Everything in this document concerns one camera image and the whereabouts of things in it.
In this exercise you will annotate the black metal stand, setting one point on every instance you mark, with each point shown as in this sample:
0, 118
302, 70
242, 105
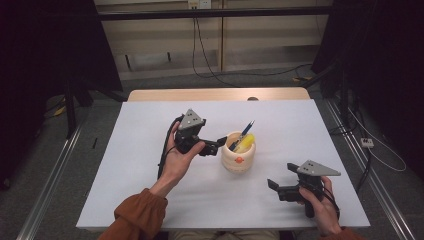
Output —
343, 100
70, 110

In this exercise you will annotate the person's right hand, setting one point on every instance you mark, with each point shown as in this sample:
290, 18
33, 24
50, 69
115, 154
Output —
327, 212

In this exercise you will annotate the blue pen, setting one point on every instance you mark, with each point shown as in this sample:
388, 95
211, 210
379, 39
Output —
246, 129

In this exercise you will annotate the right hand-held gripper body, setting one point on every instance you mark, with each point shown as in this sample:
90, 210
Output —
310, 182

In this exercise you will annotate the yellow floor tape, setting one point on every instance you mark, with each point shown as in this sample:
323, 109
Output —
59, 111
301, 79

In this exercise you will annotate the round wooden pen holder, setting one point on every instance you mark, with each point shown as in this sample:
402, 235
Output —
238, 161

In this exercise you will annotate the aluminium floor rail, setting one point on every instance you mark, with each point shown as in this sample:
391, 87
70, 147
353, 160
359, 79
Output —
366, 173
50, 186

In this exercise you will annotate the person's left hand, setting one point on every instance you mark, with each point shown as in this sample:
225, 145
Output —
176, 163

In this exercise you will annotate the black horizontal bar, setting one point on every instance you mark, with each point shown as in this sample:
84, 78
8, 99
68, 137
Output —
213, 13

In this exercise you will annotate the white power strip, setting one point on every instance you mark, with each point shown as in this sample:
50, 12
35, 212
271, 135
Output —
367, 143

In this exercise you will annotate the white table mat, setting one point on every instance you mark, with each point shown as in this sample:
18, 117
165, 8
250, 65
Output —
140, 173

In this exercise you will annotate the light wooden table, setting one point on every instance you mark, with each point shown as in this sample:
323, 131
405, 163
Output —
200, 94

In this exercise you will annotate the small black floor strip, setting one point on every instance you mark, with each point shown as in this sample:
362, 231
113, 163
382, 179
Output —
95, 143

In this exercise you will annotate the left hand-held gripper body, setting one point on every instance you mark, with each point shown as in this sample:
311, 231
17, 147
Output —
186, 138

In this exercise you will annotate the yellow highlighter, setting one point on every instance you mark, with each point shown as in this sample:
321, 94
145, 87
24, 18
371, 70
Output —
247, 141

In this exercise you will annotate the black curtain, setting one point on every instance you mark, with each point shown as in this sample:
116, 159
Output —
383, 66
40, 66

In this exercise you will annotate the light wooden cabinet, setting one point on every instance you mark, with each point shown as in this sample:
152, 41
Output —
260, 40

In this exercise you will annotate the white wall socket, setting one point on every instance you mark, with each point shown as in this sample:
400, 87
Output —
199, 3

